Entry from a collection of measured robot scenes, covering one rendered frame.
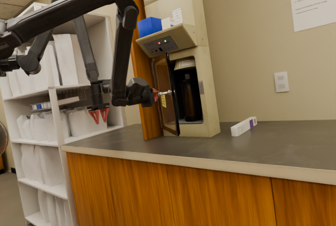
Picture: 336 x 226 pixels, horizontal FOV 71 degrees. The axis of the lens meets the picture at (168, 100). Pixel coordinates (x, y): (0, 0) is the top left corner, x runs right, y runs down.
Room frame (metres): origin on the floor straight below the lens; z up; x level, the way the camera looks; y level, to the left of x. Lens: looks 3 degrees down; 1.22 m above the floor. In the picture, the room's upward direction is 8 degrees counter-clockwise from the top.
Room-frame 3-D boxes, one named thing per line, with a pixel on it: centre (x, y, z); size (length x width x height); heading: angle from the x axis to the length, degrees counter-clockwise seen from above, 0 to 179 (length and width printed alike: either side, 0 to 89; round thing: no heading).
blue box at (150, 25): (1.29, 0.03, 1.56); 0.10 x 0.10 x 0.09; 50
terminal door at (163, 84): (1.22, 0.02, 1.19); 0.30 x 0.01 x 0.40; 15
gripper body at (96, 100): (1.22, 0.37, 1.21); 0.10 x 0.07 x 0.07; 140
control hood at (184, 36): (1.24, -0.03, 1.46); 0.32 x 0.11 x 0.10; 50
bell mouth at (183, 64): (1.35, -0.15, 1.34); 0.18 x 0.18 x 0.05
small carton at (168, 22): (1.22, -0.06, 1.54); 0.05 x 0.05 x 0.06; 56
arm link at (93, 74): (1.24, 0.33, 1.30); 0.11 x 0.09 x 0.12; 111
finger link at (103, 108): (1.23, 0.36, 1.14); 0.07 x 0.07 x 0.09; 50
